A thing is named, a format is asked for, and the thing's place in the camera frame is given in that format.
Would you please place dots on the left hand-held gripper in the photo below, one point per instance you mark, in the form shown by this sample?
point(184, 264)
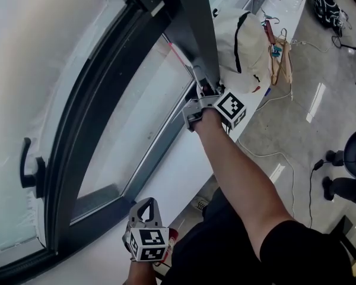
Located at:
point(149, 239)

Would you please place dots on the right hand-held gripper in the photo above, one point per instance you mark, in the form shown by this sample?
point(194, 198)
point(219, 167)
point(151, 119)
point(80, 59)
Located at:
point(231, 105)

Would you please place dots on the white squeegee with red blade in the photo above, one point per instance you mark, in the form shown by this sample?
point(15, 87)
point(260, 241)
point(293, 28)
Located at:
point(178, 53)

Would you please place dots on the clear window glass pane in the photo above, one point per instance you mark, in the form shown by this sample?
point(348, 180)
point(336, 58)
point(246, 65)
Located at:
point(130, 114)

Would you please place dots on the person's left forearm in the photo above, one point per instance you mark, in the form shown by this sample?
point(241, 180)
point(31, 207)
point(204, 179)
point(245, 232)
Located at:
point(141, 273)

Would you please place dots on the person's right forearm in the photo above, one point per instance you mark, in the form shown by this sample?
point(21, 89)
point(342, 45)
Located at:
point(240, 174)

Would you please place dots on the red fire extinguisher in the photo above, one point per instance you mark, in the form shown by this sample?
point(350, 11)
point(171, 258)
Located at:
point(173, 235)

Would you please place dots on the white window sill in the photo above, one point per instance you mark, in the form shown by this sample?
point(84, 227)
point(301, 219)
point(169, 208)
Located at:
point(178, 171)

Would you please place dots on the white sneaker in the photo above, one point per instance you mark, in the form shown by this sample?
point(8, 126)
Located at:
point(201, 203)

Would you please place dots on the blue pen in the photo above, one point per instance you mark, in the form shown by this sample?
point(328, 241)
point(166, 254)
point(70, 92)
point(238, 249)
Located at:
point(267, 91)

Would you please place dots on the person's body in black clothes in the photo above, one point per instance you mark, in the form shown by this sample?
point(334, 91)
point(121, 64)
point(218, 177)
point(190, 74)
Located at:
point(213, 254)

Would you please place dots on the brown hanger with teal clips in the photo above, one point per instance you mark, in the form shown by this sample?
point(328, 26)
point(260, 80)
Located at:
point(270, 33)

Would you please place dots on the wooden clothes hanger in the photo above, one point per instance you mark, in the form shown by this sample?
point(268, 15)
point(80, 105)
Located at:
point(284, 64)

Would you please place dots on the black patterned backpack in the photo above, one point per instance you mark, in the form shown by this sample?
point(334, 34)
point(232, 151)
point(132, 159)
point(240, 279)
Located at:
point(327, 7)

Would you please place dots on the frosted sash window pane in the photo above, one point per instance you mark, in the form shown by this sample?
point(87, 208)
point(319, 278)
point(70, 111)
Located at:
point(32, 70)

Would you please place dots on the black floor box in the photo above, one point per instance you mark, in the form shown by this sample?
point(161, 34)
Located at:
point(344, 236)

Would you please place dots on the black window frame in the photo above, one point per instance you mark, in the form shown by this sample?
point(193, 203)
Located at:
point(77, 114)

